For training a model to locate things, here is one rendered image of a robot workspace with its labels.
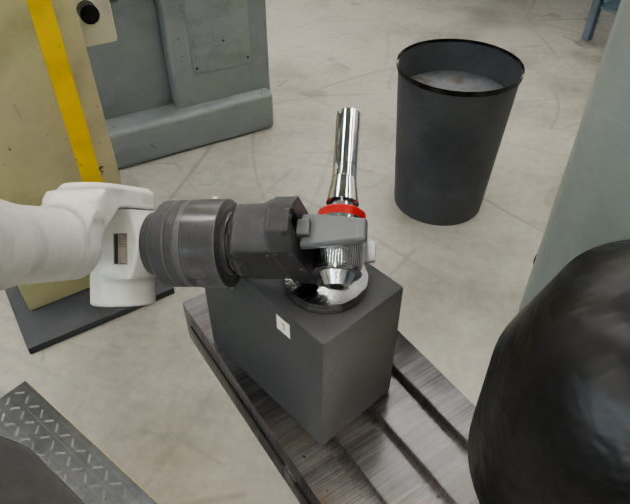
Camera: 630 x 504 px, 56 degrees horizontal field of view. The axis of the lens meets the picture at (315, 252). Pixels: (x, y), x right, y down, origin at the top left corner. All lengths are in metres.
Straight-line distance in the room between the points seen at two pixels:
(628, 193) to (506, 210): 2.47
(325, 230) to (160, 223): 0.16
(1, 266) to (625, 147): 0.40
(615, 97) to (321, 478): 0.56
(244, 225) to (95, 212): 0.13
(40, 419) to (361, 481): 0.95
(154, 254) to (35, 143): 1.43
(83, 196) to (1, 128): 1.38
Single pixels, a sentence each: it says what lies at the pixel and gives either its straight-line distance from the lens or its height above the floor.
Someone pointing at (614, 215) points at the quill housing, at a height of 1.43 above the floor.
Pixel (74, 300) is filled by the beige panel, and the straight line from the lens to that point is 2.31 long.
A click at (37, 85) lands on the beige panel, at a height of 0.81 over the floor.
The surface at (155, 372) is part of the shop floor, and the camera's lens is 2.04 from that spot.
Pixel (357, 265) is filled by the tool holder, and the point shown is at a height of 1.21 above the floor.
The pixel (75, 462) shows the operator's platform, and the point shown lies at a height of 0.40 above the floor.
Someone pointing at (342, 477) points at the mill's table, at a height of 0.94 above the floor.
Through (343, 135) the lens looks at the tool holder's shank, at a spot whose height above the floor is 1.27.
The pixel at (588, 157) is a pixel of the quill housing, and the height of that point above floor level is 1.44.
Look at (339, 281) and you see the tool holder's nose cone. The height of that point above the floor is 1.19.
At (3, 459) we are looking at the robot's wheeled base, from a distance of 1.28.
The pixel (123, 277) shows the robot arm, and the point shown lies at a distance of 0.61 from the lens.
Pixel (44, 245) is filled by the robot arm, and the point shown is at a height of 1.27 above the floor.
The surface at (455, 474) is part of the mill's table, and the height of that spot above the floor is 0.94.
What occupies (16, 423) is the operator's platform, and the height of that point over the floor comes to 0.40.
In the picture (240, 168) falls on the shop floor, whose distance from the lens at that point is 2.88.
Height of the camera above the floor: 1.57
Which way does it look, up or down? 41 degrees down
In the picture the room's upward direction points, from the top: straight up
